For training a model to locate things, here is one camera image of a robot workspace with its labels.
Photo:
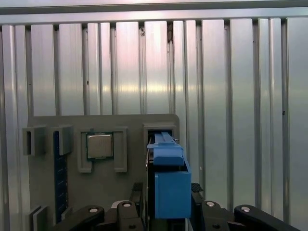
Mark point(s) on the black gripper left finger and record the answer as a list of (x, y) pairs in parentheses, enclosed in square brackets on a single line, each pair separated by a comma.
[(125, 216)]

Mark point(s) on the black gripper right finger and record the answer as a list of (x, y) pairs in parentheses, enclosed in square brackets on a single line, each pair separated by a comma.
[(211, 216)]

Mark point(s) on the hard disk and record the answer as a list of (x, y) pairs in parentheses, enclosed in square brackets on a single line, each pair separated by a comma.
[(172, 190)]

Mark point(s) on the grey parts rack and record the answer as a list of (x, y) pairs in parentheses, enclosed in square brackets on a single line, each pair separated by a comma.
[(108, 190)]

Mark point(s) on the silver CPU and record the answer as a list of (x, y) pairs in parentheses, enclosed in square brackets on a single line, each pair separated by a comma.
[(99, 146)]

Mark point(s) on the RAM stick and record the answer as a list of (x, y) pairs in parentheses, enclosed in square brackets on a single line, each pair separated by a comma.
[(60, 178)]

